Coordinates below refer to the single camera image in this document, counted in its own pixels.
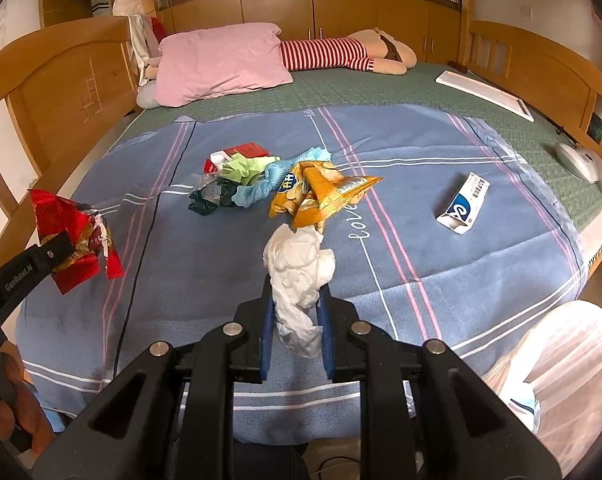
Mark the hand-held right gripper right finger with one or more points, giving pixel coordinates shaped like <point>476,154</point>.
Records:
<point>326,345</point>

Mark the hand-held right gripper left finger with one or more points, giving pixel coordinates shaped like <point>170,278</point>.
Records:
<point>267,340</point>

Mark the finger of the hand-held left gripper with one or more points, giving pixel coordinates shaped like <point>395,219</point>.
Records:
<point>56,252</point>

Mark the red snack wrapper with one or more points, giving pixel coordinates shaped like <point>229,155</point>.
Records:
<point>56,215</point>

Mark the white tissue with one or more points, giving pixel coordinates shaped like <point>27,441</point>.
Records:
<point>296,265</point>

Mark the yellow chips bag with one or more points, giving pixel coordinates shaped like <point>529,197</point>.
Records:
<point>321,200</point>

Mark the dark green wrapper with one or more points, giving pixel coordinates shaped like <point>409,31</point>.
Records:
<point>206,205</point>

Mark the light blue cloth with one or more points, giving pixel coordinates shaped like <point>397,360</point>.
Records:
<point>276,175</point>

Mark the clear plastic wrapper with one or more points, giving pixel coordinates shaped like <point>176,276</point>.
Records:
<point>210,182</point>

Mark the green paper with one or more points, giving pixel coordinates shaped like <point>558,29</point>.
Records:
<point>243,167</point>

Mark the red cardboard box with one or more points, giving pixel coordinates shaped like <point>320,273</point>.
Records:
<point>248,150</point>

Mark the white and blue toothpaste box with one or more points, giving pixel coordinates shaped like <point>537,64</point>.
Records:
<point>463,205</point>

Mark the white plastic bag red print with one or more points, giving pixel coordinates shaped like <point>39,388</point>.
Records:
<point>571,360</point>

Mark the person's left hand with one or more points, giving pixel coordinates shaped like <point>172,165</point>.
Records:
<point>21,395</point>

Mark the blue plaid blanket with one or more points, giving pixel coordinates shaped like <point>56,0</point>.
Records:
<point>181,270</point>

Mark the light blue cushion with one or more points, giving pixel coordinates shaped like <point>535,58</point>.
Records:
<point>148,96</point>

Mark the white and red cloth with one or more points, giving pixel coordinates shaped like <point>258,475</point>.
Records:
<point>143,45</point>

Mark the pink pillow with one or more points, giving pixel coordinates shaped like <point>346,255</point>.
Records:
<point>216,65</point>

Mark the green bed mat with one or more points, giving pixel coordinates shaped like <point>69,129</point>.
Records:
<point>381,87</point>

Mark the plush doll striped shirt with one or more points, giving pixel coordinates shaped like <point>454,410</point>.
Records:
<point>321,52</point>

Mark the white mattress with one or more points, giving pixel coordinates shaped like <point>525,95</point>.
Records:
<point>601,240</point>

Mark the white flat board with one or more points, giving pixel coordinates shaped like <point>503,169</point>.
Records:
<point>481,92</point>

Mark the white plastic device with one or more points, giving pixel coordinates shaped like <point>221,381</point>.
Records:
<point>581,162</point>

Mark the wooden bunk bed frame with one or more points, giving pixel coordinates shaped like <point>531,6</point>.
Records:
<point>56,75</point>

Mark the wooden wall cabinet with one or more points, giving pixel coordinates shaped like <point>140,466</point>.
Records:
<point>276,10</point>

